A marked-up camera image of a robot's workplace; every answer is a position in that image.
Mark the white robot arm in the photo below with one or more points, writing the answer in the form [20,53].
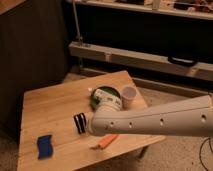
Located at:
[191,117]

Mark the orange toy carrot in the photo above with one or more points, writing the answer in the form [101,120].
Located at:
[104,142]

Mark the metal pole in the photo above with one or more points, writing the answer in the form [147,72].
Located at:
[79,37]

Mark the long metal case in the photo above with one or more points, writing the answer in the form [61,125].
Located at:
[140,60]

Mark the blue sponge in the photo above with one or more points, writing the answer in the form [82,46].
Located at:
[45,148]

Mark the wooden shelf board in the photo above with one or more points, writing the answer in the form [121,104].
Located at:
[141,8]

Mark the black case handle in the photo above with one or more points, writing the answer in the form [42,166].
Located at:
[182,63]

